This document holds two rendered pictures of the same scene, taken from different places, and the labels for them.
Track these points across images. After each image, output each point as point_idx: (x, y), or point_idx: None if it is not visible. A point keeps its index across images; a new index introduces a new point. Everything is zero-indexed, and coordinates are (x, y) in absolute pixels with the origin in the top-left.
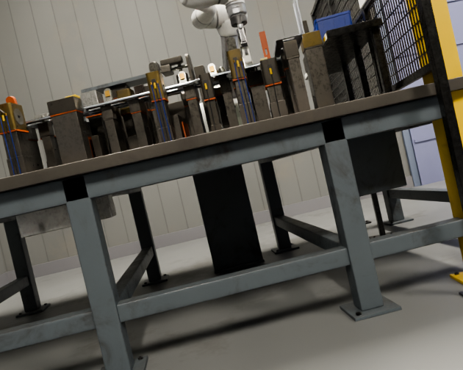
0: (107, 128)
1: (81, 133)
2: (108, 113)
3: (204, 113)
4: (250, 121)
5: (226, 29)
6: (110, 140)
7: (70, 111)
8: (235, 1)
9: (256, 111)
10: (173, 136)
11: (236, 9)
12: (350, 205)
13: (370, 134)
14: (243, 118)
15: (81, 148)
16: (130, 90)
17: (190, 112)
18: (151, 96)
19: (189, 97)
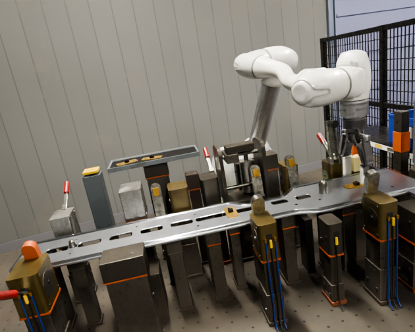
0: (173, 265)
1: (153, 304)
2: (176, 246)
3: (230, 164)
4: (392, 292)
5: (275, 81)
6: (176, 279)
7: (138, 277)
8: (363, 101)
9: (356, 235)
10: (284, 304)
11: (361, 111)
12: None
13: None
14: (382, 286)
15: (152, 323)
16: (188, 189)
17: (285, 244)
18: (261, 256)
19: (287, 226)
